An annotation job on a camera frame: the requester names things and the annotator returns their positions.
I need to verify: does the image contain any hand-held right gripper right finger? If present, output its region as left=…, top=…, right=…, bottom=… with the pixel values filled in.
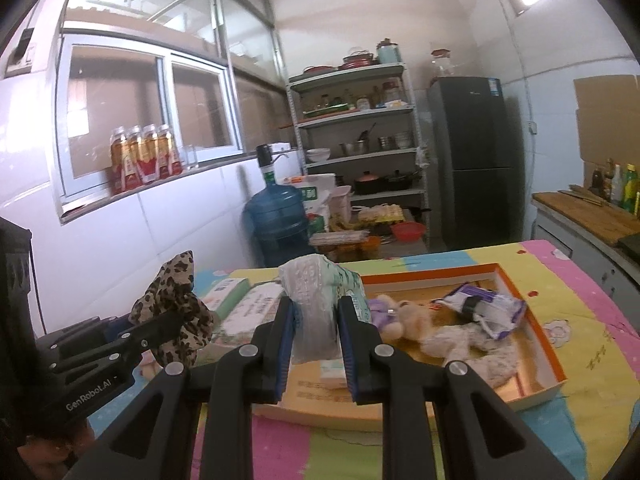
left=337, top=296, right=576, bottom=480

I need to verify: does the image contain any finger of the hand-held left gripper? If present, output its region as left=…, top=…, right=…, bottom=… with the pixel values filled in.
left=50, top=310, right=184, bottom=386
left=34, top=315, right=132, bottom=356

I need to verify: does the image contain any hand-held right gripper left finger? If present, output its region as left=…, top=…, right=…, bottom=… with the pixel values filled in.
left=65, top=296, right=297, bottom=480

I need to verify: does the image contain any orange-rimmed cardboard box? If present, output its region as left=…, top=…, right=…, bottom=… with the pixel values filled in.
left=252, top=262, right=568, bottom=433

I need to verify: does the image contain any clear green plastic packet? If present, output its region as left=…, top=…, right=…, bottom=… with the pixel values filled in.
left=277, top=254, right=373, bottom=391

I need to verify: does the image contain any beige plush bear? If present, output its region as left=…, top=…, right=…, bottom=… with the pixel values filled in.
left=370, top=295, right=436, bottom=343

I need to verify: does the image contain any leopard print scrunchie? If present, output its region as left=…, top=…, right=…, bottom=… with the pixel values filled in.
left=129, top=250, right=215, bottom=366

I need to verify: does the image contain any white floral scrunchie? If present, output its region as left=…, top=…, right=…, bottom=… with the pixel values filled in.
left=420, top=322, right=526, bottom=388

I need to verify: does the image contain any purple white packet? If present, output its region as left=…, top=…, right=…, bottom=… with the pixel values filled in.
left=431, top=282, right=527, bottom=340

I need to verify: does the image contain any floral tissue pack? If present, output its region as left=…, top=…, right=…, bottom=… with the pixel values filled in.
left=212, top=282, right=288, bottom=351

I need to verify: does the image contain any green white carton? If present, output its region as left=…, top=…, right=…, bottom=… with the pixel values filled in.
left=200, top=277, right=251, bottom=311

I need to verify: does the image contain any wrapped noodle bundle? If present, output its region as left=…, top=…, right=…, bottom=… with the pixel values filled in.
left=309, top=231, right=368, bottom=247

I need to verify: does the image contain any blue water jug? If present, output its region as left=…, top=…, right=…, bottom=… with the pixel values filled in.
left=243, top=182, right=310, bottom=267

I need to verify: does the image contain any red plastic basin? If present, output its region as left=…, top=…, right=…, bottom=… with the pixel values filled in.
left=390, top=222, right=427, bottom=242

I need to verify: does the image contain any bag of eggs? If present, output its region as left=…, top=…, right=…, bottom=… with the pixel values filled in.
left=357, top=203, right=405, bottom=225

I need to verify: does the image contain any white sack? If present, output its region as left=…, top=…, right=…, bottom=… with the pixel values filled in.
left=285, top=173, right=337, bottom=211

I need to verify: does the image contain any black pot with red lid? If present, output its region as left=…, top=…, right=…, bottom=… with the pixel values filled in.
left=354, top=171, right=383, bottom=195

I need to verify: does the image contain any black wok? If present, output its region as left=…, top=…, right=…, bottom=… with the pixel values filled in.
left=382, top=170, right=421, bottom=191

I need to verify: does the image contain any black water pump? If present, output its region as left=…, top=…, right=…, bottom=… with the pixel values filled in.
left=256, top=143, right=291, bottom=171

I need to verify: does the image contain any dark refrigerator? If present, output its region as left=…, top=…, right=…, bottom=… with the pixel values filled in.
left=426, top=76, right=526, bottom=251

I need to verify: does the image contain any grey metal shelving unit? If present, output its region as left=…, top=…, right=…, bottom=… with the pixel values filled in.
left=287, top=62, right=431, bottom=241

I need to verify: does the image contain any sliding window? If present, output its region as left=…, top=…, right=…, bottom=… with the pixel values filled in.
left=52, top=30, right=246, bottom=211

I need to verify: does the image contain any grey kitchen counter cabinet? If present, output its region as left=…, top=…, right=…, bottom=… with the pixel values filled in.
left=531, top=195, right=640, bottom=321

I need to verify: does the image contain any wooden cutting board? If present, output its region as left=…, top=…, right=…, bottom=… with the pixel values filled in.
left=532, top=190, right=640, bottom=246

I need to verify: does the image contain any red pot with glass lid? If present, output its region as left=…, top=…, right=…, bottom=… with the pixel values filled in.
left=341, top=47, right=376, bottom=69

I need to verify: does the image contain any black induction cooker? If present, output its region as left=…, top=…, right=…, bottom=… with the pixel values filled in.
left=617, top=232, right=640, bottom=263

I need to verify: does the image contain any glass jar with red lid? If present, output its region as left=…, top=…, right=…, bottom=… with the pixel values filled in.
left=430, top=49, right=453, bottom=78

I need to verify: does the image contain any teal canister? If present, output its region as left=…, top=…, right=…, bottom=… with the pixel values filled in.
left=376, top=38, right=402, bottom=64

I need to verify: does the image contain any white bottle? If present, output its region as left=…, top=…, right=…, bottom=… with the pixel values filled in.
left=610, top=164, right=625, bottom=206

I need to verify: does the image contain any green bottle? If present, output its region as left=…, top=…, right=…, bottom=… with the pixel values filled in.
left=622, top=163, right=640, bottom=211

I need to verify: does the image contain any cardboard sheet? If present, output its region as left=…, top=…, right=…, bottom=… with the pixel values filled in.
left=572, top=74, right=640, bottom=181

